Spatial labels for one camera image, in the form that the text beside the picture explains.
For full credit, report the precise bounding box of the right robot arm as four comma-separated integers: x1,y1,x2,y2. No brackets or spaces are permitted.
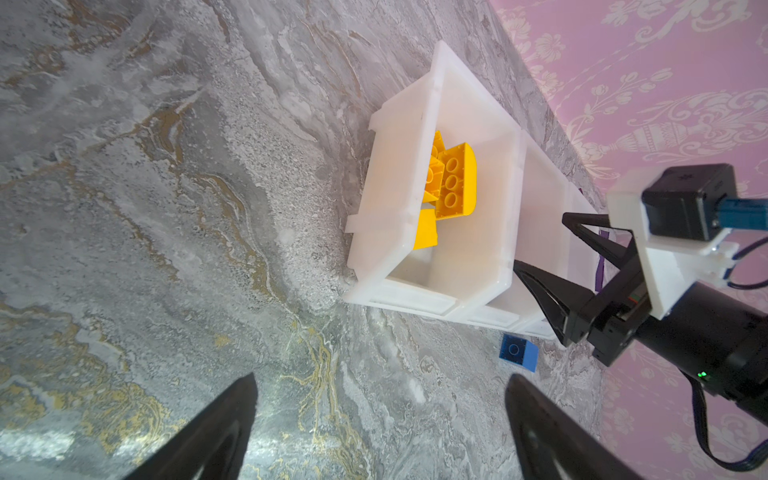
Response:
513,213,767,423

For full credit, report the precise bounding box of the purple snack packet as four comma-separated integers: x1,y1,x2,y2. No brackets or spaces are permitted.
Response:
595,230,610,293

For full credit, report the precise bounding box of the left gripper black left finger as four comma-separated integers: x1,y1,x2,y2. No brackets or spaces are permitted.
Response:
127,373,258,479

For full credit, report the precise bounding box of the white left bin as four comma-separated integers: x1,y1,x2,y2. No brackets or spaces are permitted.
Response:
344,41,526,323

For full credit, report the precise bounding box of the blue lego brick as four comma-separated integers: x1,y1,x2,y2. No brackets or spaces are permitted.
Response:
499,334,539,372

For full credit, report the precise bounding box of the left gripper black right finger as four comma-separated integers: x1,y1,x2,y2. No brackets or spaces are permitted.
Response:
505,374,640,479

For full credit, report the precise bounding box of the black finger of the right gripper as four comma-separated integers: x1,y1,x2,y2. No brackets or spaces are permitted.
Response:
562,212,635,269
513,260,609,346

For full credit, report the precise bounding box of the white right bin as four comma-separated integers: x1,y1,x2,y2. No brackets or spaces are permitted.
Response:
517,184,599,291

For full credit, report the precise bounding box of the yellow lego brick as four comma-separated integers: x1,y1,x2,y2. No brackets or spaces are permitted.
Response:
423,131,445,206
414,209,438,250
436,143,478,221

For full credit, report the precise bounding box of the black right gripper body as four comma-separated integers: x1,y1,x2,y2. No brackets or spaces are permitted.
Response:
587,252,651,366

